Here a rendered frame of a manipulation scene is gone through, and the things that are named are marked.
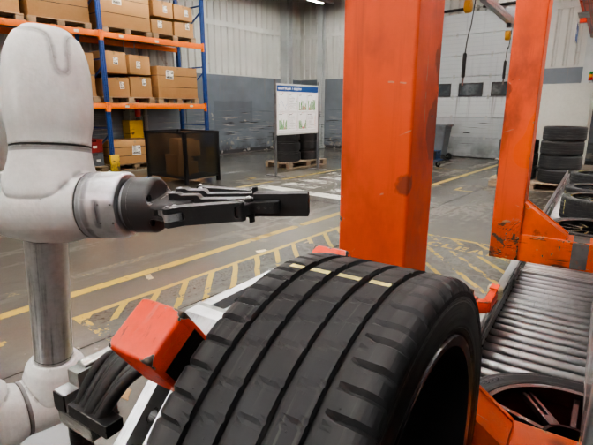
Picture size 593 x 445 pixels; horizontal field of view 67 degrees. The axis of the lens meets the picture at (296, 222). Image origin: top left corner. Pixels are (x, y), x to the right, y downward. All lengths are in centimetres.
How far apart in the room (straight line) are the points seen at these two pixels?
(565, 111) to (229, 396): 1123
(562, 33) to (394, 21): 1284
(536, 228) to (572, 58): 1090
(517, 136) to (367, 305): 239
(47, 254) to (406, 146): 91
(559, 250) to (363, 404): 254
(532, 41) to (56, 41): 250
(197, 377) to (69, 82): 41
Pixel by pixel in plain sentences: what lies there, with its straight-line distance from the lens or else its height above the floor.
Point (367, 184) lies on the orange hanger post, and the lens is 99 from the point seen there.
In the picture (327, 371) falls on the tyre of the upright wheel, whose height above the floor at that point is 114.
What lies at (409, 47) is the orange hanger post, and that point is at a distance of 96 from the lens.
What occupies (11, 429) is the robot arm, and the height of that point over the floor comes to 58.
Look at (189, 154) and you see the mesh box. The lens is 865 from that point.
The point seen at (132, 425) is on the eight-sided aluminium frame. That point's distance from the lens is 64.
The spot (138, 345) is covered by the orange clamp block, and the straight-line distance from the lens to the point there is 55.
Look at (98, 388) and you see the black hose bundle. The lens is 73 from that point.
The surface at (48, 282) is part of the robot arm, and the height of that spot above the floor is 95.
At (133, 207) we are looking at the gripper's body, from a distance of 60.
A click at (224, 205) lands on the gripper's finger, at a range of 55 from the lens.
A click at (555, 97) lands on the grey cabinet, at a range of 1158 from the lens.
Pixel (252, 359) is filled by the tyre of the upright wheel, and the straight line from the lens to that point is 50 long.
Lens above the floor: 139
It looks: 14 degrees down
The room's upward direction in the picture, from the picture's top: straight up
